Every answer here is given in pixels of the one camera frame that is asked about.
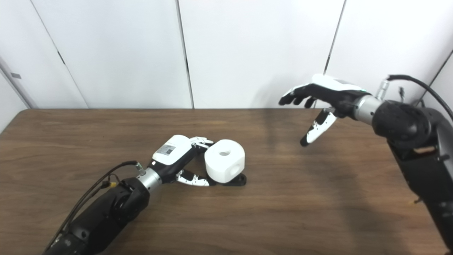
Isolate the round white piece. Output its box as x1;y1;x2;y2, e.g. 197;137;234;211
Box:
205;139;246;183

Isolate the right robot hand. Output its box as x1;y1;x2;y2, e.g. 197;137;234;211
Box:
279;74;370;147

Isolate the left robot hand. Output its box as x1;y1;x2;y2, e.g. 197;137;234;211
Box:
147;135;216;187

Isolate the black holder with flange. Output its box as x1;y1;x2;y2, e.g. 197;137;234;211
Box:
209;174;247;187

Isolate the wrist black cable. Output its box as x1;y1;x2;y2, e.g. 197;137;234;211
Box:
44;160;145;252
377;74;453;121

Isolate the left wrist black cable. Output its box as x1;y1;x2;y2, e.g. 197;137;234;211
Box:
44;160;145;252

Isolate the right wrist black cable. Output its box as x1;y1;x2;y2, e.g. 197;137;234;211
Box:
377;74;453;121

